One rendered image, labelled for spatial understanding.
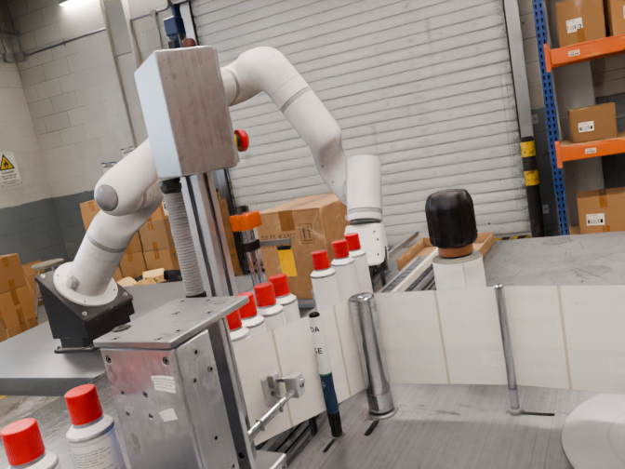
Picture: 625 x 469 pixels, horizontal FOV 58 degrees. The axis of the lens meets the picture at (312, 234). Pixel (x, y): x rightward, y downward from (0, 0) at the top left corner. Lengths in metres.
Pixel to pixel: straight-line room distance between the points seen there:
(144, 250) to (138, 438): 4.39
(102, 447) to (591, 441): 0.57
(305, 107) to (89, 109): 6.16
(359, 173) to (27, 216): 6.65
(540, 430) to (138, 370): 0.52
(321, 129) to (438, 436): 0.76
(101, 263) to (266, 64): 0.76
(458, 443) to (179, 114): 0.61
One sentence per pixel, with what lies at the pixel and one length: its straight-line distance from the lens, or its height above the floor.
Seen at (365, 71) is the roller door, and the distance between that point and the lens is 5.51.
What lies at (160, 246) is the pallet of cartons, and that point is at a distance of 4.91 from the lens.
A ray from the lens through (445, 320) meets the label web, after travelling 0.84.
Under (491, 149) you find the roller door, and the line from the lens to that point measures 5.31.
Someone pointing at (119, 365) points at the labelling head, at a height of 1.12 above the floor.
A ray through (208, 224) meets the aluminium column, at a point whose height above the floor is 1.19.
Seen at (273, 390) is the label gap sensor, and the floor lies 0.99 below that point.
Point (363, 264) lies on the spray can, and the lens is 1.25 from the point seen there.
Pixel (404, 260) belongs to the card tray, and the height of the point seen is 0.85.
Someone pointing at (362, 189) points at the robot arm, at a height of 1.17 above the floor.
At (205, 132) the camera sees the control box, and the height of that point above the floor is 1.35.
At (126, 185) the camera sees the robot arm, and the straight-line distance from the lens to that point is 1.55.
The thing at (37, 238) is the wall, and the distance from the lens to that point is 7.80.
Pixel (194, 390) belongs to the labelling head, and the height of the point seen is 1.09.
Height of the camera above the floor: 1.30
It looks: 9 degrees down
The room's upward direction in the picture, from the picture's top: 11 degrees counter-clockwise
